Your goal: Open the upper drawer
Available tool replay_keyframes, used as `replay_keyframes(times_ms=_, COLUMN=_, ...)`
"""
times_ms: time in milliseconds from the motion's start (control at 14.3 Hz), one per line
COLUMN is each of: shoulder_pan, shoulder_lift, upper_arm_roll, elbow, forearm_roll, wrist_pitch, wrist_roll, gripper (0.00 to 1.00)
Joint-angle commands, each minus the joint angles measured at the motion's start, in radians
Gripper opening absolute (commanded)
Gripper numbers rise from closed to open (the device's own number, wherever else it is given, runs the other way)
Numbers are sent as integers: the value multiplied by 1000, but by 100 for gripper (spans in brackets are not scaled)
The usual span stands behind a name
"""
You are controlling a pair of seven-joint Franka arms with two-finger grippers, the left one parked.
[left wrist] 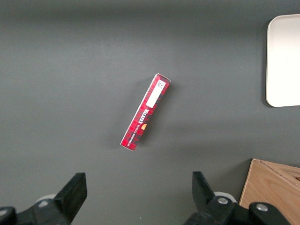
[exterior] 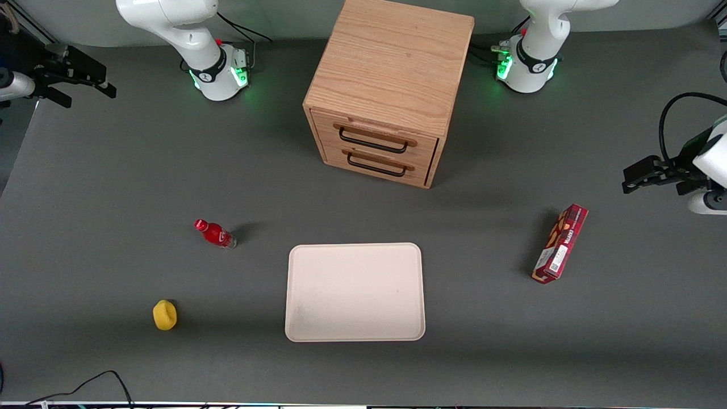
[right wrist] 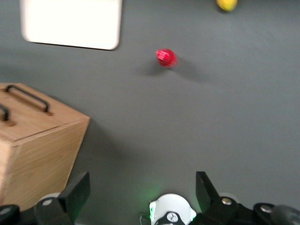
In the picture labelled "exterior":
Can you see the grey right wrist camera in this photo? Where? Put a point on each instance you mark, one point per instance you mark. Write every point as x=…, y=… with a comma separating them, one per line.
x=17, y=86

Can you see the red plastic bottle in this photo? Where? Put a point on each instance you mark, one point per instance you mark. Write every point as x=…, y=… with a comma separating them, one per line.
x=214, y=233

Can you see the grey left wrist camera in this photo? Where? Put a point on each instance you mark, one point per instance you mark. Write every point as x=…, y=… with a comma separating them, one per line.
x=710, y=203

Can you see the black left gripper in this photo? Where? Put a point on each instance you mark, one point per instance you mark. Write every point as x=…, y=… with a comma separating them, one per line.
x=677, y=170

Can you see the wooden drawer under cabinet lid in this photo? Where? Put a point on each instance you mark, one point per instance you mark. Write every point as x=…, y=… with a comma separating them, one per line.
x=325, y=129

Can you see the red tartan cookie box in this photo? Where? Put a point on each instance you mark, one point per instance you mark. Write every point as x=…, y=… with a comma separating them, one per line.
x=559, y=244

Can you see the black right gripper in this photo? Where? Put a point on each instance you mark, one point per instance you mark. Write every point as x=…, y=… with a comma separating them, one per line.
x=46, y=72

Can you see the wooden drawer at cabinet base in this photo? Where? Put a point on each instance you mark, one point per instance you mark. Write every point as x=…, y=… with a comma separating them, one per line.
x=332, y=156

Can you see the yellow lemon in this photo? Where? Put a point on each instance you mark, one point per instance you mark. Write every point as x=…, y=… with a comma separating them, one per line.
x=164, y=316

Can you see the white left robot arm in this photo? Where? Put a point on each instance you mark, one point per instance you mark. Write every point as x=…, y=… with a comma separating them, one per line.
x=539, y=51

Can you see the wooden two-drawer cabinet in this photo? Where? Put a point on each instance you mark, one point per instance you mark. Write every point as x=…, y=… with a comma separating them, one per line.
x=392, y=57

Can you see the beige rectangular tray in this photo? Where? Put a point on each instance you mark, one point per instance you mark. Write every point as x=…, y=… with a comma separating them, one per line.
x=355, y=292

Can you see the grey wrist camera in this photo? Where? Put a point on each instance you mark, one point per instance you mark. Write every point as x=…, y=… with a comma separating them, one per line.
x=17, y=86
x=710, y=203

